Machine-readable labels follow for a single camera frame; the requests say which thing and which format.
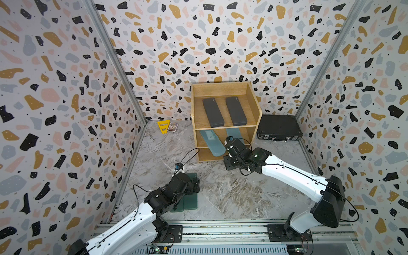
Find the light teal pencil case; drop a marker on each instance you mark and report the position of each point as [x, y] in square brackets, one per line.
[233, 133]
[213, 142]

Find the corner aluminium post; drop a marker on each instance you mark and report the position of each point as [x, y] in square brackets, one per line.
[347, 25]
[111, 52]

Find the right corner aluminium post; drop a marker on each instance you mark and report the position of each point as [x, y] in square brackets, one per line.
[347, 25]

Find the yellow plastic triangular holder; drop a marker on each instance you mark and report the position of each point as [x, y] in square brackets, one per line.
[163, 126]

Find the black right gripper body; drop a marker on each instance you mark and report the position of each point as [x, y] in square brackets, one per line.
[230, 163]

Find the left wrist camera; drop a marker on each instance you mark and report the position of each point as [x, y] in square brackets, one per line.
[178, 168]

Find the dark green pencil case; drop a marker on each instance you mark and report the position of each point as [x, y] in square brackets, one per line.
[191, 201]
[179, 207]

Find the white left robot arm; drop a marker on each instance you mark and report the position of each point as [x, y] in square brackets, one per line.
[142, 226]

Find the dark grey pencil case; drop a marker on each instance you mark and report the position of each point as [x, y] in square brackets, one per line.
[213, 113]
[236, 111]

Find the black briefcase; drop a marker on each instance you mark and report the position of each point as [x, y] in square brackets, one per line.
[279, 128]

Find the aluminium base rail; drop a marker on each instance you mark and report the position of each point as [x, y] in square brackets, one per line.
[249, 237]

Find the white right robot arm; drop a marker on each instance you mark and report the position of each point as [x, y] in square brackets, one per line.
[326, 193]

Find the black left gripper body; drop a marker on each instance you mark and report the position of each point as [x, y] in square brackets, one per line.
[189, 189]

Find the left corner aluminium post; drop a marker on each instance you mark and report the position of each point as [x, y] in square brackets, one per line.
[111, 52]

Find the wooden three-tier shelf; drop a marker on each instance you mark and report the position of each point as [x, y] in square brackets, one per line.
[220, 91]

